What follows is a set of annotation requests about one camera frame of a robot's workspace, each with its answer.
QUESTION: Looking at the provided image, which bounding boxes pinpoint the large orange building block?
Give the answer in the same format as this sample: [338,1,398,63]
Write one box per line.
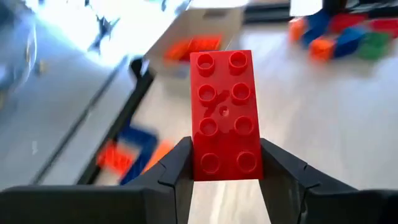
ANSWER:
[163,34,224,63]

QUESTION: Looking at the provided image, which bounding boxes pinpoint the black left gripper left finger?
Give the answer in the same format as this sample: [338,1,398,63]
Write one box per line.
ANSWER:
[0,136,195,224]

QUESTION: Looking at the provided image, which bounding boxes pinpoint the small blue building block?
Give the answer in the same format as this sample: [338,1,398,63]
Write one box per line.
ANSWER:
[302,11,331,48]
[334,26,368,59]

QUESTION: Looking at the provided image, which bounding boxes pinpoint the small green building block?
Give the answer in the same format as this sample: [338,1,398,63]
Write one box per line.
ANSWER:
[356,32,392,60]

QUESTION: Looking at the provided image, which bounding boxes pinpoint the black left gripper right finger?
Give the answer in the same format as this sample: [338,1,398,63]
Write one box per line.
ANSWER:
[259,138,398,224]

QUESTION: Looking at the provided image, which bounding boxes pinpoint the white plastic bin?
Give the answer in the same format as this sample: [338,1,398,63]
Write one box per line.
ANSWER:
[144,5,248,96]

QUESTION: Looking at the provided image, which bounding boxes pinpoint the large blue building block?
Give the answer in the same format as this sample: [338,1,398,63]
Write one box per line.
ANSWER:
[119,125,159,187]

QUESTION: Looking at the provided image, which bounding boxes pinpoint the small orange building block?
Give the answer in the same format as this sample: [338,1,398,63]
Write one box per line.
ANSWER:
[288,17,309,42]
[308,35,337,62]
[141,140,175,175]

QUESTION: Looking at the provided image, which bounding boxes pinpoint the large red building block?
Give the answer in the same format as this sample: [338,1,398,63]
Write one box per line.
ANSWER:
[188,49,264,182]

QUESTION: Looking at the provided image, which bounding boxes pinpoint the black floor stand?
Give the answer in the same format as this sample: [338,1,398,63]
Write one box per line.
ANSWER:
[86,14,121,55]

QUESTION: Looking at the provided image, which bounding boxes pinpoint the small red building block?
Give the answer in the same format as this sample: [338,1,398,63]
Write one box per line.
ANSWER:
[369,17,398,39]
[95,140,139,177]
[329,13,370,34]

